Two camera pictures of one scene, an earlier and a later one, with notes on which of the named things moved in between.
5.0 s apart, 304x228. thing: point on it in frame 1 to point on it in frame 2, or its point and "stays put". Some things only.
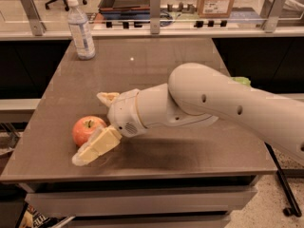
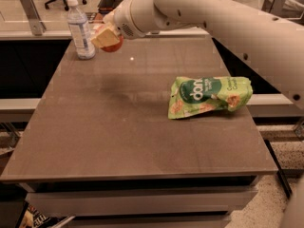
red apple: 85,127 to 112,48
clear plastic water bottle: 79,25 stays put
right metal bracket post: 278,3 stays put
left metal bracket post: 37,26 stays put
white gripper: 124,114 to 124,20
